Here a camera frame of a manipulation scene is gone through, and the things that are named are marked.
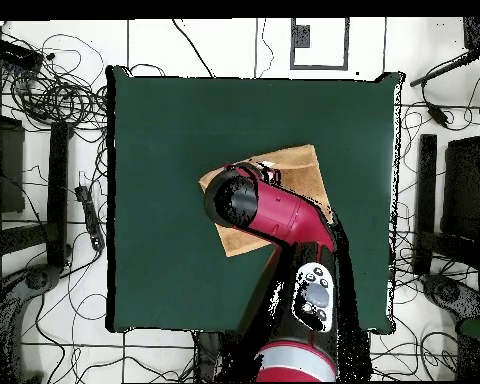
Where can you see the black rod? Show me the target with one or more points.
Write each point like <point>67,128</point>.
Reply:
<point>444,68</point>

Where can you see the dark green table cloth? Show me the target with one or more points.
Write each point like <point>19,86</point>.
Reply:
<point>164,260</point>

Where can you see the black power adapter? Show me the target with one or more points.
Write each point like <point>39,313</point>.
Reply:
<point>438,115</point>

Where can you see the dark grey stand base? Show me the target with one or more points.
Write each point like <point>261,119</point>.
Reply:
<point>36,278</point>
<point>452,294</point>

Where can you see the black rectangular box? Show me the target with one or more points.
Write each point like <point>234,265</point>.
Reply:
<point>16,54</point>

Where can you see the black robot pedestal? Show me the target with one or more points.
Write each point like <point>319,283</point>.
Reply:
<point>208,356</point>

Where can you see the black floor beam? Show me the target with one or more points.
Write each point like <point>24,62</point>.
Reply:
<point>427,180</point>
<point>58,192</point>

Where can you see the black power strip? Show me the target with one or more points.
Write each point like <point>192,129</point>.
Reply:
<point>90,216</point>

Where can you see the orange terry towel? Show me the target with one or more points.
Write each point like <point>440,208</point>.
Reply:
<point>304,176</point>

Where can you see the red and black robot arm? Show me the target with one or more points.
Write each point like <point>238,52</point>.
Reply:
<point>284,212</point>

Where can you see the dark flat panel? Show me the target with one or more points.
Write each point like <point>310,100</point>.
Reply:
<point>8,168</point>
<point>464,188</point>

